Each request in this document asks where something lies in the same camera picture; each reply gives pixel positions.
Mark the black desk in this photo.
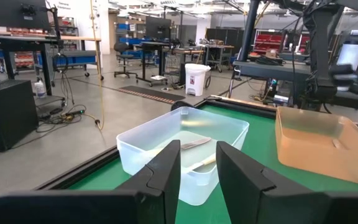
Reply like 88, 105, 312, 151
134, 40, 204, 87
0, 29, 102, 97

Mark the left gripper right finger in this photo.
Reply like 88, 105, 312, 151
216, 141, 358, 224

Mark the blue cart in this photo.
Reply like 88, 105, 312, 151
53, 49, 104, 78

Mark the black computer tower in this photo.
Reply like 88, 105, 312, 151
0, 79, 39, 152

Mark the black monitor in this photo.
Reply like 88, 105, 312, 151
0, 0, 51, 31
145, 16, 172, 40

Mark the clear plastic bin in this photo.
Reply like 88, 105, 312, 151
116, 106, 250, 207

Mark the white plastic knife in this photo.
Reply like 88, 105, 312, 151
331, 138, 347, 151

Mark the red storage bin rack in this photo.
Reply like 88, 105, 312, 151
252, 29, 311, 56

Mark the gray cart table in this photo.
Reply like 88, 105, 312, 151
233, 60, 312, 82

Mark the cream handled steel knife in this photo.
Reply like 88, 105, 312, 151
187, 154, 217, 172
181, 119, 213, 127

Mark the black cable coil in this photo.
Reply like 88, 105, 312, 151
255, 55, 284, 67

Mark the dark upright pole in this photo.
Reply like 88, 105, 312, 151
237, 0, 261, 62

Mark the floor cable bundle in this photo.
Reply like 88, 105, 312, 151
37, 104, 105, 131

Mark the black office chair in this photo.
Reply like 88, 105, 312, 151
113, 42, 139, 79

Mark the black floor mat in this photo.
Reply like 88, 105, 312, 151
117, 85, 186, 105

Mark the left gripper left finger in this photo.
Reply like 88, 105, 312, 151
0, 139, 181, 224

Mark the yellow cable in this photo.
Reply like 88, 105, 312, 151
89, 0, 106, 131

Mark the white bottle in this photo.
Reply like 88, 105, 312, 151
34, 77, 47, 99

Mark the metal workbench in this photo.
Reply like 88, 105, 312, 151
203, 44, 235, 73

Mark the white trash bin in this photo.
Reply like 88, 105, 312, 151
184, 63, 212, 97

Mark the silver metal knife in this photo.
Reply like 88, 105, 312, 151
180, 137, 213, 151

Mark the green table mat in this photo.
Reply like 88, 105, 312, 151
67, 104, 358, 224

